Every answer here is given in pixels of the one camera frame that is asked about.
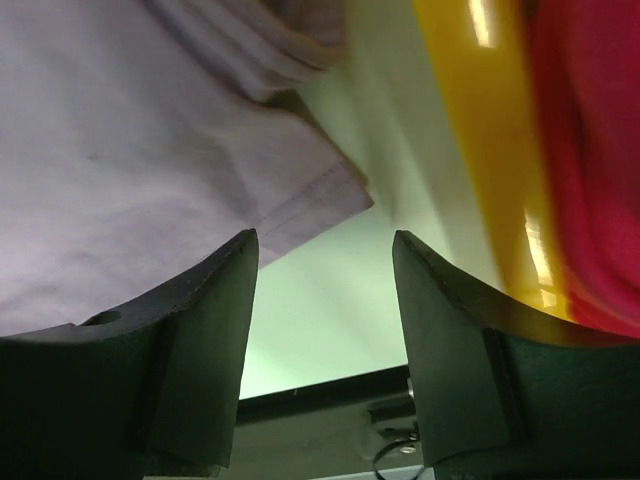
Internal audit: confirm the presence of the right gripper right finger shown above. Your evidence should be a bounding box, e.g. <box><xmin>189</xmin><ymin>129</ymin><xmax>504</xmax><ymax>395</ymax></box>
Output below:
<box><xmin>392</xmin><ymin>231</ymin><xmax>639</xmax><ymax>479</ymax></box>

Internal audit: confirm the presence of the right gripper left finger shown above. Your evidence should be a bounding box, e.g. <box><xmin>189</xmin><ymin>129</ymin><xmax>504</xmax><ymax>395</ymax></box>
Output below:
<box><xmin>1</xmin><ymin>230</ymin><xmax>258</xmax><ymax>479</ymax></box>

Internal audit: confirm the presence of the purple t shirt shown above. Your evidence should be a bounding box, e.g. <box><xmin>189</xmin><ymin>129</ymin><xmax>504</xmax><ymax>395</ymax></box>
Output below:
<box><xmin>1</xmin><ymin>1</ymin><xmax>371</xmax><ymax>336</ymax></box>

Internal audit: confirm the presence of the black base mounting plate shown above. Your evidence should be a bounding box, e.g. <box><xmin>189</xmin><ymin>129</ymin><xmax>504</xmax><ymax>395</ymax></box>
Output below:
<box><xmin>231</xmin><ymin>365</ymin><xmax>417</xmax><ymax>468</ymax></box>

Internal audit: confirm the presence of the yellow plastic bin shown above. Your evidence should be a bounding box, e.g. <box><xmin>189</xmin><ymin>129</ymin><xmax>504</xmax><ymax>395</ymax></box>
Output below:
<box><xmin>414</xmin><ymin>1</ymin><xmax>571</xmax><ymax>320</ymax></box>

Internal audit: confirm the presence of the red t shirt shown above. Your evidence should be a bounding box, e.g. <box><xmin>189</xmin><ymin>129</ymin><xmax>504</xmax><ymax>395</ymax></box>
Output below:
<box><xmin>528</xmin><ymin>1</ymin><xmax>639</xmax><ymax>337</ymax></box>

